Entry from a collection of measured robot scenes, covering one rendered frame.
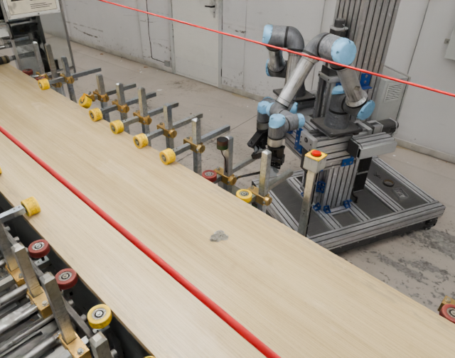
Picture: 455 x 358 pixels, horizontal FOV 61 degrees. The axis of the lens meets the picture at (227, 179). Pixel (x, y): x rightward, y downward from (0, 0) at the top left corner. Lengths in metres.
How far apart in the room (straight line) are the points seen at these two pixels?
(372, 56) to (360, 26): 0.22
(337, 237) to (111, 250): 1.64
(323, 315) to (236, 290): 0.32
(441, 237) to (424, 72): 1.67
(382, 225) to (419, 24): 2.05
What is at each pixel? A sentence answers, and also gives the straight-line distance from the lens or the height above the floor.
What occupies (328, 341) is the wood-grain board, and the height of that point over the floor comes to 0.90.
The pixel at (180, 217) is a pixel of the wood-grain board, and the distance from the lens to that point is 1.80.
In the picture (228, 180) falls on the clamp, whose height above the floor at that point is 0.86.
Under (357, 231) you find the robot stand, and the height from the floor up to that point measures 0.23.
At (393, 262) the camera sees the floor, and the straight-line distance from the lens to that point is 3.09.
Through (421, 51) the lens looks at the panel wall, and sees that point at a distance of 4.26.
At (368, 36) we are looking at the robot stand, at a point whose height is 1.49.
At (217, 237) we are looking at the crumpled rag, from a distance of 1.68.
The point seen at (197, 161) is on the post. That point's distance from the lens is 2.26.
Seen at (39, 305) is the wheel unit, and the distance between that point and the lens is 1.63.
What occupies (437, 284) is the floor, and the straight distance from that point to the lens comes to 3.08.
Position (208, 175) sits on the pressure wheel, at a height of 0.90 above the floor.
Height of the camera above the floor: 2.07
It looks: 35 degrees down
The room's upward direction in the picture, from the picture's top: 1 degrees clockwise
